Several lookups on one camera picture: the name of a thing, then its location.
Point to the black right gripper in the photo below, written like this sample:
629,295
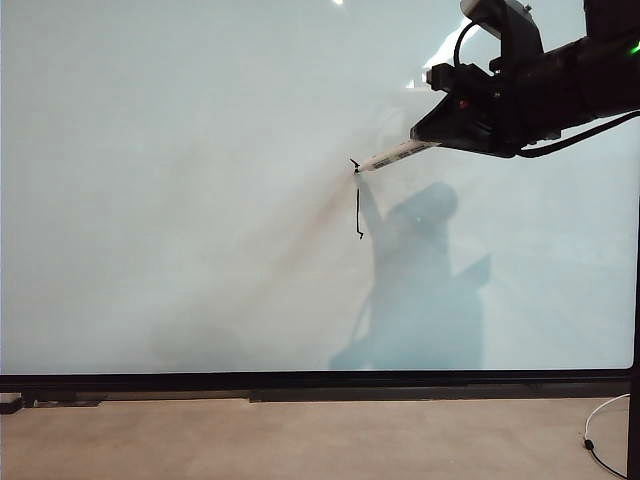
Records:
520,110

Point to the white whiteboard marker pen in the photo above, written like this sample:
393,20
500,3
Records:
390,157

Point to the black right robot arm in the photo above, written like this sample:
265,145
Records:
600,75

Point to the black whiteboard pen tray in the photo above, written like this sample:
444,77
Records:
425,396

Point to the small black and white block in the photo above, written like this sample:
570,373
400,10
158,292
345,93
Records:
9,406

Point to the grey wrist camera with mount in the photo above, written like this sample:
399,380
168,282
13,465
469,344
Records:
520,35

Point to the glass whiteboard with black frame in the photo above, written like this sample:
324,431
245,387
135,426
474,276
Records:
200,200

